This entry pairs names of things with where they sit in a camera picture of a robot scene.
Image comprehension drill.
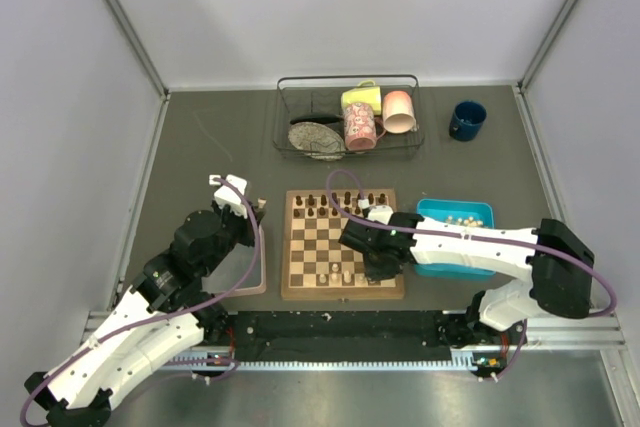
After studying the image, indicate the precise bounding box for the black wire dish rack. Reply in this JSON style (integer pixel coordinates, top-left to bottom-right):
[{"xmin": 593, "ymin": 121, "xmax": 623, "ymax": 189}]
[{"xmin": 272, "ymin": 74, "xmax": 424, "ymax": 161}]

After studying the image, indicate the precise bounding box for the blue plastic tray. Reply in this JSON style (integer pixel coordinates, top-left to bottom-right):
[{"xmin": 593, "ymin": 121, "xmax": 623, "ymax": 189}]
[{"xmin": 414, "ymin": 198, "xmax": 498, "ymax": 279}]

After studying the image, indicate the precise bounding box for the metal tray pink rim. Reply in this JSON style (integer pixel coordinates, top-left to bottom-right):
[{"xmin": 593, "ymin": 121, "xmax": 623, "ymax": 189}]
[{"xmin": 202, "ymin": 242, "xmax": 267, "ymax": 297}]

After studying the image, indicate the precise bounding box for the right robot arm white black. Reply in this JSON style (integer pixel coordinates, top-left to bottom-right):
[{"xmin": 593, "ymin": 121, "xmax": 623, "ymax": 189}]
[{"xmin": 339, "ymin": 208, "xmax": 594, "ymax": 347}]

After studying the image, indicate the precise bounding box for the aluminium front rail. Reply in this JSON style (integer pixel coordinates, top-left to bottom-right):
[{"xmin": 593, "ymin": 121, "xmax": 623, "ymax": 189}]
[{"xmin": 79, "ymin": 310, "xmax": 627, "ymax": 373}]

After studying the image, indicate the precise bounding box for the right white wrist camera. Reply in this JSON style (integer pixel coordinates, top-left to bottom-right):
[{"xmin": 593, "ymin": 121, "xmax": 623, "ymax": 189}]
[{"xmin": 357, "ymin": 198, "xmax": 394, "ymax": 225}]

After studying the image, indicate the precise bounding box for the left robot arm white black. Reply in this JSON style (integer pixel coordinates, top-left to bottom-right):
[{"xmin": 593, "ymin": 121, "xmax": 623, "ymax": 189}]
[{"xmin": 25, "ymin": 188, "xmax": 264, "ymax": 426}]

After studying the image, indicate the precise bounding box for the pink patterned mug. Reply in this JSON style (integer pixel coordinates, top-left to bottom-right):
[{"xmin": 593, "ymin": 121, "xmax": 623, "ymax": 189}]
[{"xmin": 343, "ymin": 103, "xmax": 386, "ymax": 152}]

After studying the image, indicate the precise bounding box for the dark blue mug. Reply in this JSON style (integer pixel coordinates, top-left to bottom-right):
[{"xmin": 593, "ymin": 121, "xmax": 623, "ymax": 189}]
[{"xmin": 449, "ymin": 101, "xmax": 487, "ymax": 142}]

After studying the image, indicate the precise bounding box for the wooden chess board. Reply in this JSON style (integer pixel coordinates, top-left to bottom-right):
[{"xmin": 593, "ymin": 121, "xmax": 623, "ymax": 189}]
[{"xmin": 280, "ymin": 188, "xmax": 406, "ymax": 302}]

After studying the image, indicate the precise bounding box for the speckled ceramic plate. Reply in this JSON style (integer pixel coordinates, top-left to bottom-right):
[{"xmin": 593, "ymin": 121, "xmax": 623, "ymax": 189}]
[{"xmin": 288, "ymin": 122, "xmax": 346, "ymax": 161}]

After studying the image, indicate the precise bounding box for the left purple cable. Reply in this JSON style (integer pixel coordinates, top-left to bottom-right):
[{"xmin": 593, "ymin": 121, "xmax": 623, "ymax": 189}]
[{"xmin": 18, "ymin": 175, "xmax": 266, "ymax": 426}]

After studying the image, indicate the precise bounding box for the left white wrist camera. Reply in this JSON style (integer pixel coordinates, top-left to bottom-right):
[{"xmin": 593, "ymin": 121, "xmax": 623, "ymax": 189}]
[{"xmin": 208, "ymin": 174, "xmax": 248, "ymax": 218}]

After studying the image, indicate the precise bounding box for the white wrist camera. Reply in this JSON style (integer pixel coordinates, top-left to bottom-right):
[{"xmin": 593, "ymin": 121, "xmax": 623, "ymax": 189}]
[
  {"xmin": 208, "ymin": 174, "xmax": 248, "ymax": 218},
  {"xmin": 357, "ymin": 198, "xmax": 394, "ymax": 225}
]

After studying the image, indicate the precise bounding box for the yellow mug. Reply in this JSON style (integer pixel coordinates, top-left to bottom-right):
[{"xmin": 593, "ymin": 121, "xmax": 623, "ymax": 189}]
[{"xmin": 341, "ymin": 79, "xmax": 382, "ymax": 116}]

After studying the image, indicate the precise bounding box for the pink white mug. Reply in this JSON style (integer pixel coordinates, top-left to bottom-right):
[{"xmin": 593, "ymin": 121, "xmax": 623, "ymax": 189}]
[{"xmin": 382, "ymin": 90, "xmax": 417, "ymax": 134}]

